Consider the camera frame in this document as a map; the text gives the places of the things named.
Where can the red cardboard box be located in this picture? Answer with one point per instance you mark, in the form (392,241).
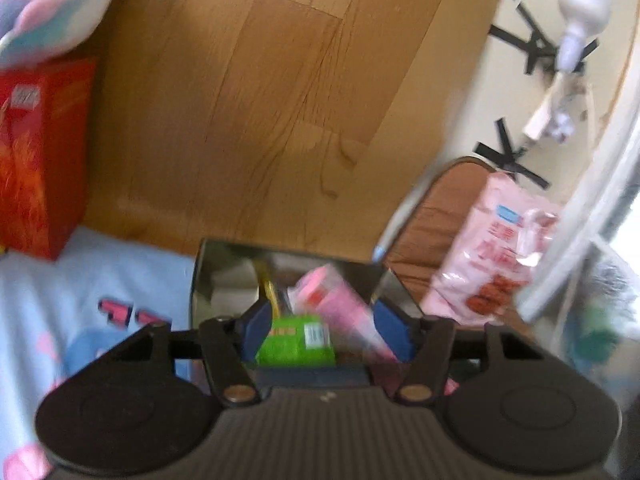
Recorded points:
(40,160)

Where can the black tape strip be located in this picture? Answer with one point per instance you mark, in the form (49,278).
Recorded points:
(510,155)
(537,45)

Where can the printed cartoon blanket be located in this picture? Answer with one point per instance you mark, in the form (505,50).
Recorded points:
(100,280)

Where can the white light bulb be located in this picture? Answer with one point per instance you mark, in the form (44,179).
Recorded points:
(582,5)

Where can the pastel plush toy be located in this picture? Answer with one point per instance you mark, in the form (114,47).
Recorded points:
(50,5)

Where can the wooden board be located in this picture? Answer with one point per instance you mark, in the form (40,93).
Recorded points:
(260,110)

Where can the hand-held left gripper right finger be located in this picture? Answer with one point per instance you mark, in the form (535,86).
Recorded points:
(395,331)

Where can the bright green snack packet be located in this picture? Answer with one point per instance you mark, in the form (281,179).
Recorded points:
(295,342)

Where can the white crumpled paper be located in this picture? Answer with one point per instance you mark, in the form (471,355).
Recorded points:
(555,110)

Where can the black box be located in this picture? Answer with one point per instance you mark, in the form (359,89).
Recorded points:
(222,310)

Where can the brown chair cushion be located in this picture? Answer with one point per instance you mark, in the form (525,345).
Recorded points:
(435,220)

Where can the window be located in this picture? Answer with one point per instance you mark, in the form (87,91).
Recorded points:
(590,210)

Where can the peanut packet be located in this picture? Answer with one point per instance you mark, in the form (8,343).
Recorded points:
(269,290)

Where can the pink snack box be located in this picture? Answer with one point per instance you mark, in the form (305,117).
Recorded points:
(340,300)

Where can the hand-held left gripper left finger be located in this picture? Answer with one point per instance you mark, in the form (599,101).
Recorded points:
(256,329)

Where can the large pink snack bag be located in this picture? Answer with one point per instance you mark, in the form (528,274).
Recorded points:
(490,260)

